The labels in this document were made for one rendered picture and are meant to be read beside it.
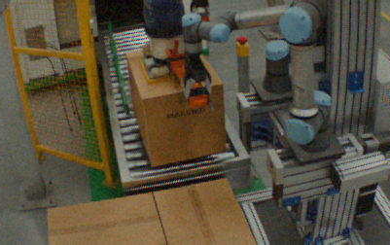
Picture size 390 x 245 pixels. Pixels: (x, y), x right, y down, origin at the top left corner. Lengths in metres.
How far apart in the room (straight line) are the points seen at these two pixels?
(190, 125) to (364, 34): 1.03
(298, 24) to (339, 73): 0.55
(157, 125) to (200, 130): 0.23
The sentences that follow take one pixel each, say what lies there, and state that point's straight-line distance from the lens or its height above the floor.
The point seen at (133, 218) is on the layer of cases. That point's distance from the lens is 2.53.
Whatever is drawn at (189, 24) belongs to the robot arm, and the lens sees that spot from 1.97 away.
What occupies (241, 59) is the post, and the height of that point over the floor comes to 0.91.
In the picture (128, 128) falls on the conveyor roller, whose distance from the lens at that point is 3.18.
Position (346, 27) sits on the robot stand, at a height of 1.50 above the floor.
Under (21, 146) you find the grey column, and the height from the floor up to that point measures 0.49.
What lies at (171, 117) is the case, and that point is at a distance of 2.50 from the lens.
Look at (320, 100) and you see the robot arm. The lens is 1.97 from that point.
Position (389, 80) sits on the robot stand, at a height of 1.23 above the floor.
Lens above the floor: 2.26
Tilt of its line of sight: 33 degrees down
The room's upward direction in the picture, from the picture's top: 4 degrees counter-clockwise
